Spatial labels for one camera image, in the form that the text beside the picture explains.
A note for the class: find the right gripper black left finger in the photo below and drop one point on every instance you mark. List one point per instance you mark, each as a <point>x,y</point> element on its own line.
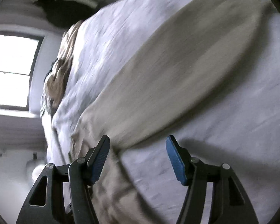
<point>45,201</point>

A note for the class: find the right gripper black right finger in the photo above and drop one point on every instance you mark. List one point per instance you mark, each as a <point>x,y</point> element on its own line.
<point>230,202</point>

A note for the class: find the beige fleece garment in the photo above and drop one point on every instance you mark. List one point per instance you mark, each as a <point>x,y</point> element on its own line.
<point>173,71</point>

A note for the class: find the tan knitted clothes pile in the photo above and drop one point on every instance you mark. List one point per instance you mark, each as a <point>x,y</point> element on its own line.
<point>56,80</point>

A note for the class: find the bright bedroom window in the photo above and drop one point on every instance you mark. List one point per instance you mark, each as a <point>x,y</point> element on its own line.
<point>18,56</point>

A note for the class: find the white round pouf cushion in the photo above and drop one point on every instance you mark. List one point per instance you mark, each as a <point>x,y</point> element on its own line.
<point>33,169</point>

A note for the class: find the lavender embossed bedspread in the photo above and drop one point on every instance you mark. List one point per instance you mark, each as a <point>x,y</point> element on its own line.
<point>238,123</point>

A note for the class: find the black ceiling fixture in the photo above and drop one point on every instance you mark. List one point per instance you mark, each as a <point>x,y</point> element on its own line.
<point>64,13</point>

